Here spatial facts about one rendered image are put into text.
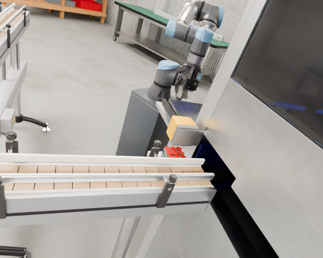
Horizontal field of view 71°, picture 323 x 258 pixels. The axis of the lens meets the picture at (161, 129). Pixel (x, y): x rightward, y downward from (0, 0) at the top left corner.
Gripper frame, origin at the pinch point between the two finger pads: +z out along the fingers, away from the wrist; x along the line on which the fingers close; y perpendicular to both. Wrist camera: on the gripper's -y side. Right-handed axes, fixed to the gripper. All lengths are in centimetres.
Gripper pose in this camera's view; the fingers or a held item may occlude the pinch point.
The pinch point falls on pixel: (178, 98)
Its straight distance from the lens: 119.6
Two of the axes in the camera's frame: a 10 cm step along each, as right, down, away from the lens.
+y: 2.9, 5.8, -7.6
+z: -2.9, 8.1, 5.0
